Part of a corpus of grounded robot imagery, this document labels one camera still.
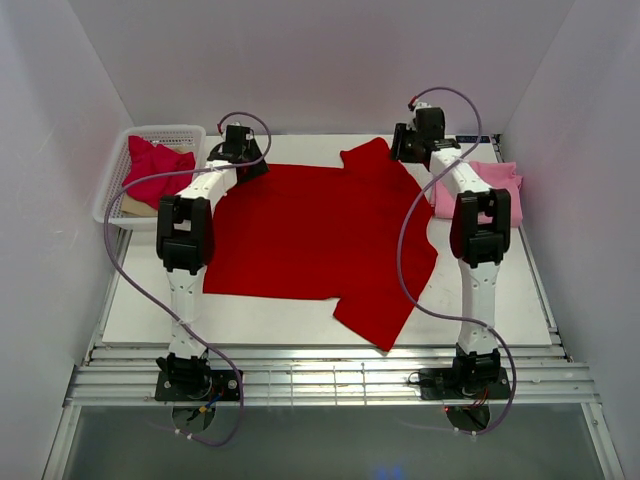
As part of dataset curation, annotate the red t shirt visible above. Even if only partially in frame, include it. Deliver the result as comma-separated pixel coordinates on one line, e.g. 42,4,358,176
203,137,437,351

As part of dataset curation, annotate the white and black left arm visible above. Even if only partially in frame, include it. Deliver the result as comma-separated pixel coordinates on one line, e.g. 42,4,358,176
156,123,269,400

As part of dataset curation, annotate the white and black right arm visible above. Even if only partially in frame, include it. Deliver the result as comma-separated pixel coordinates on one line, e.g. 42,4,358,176
391,100,511,400

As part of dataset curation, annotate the blue label on table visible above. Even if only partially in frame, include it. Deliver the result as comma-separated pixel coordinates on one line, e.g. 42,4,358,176
455,135,491,144

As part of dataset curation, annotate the white plastic basket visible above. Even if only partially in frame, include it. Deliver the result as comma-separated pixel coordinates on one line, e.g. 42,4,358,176
93,124,206,224

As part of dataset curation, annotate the folded pink t shirt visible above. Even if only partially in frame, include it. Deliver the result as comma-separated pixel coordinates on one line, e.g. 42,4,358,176
430,161,523,228

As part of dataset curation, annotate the crimson shirt in basket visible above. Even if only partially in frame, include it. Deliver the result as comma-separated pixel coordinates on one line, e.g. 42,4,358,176
122,136,196,210

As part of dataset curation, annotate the beige cloth in basket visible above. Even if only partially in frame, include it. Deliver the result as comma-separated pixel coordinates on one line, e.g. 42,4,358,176
121,194,157,218

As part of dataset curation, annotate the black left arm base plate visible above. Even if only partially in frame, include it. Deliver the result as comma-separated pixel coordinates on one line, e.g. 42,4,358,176
153,370,240,403

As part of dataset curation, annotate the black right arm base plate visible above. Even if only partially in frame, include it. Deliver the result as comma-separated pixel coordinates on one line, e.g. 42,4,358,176
417,368,511,400

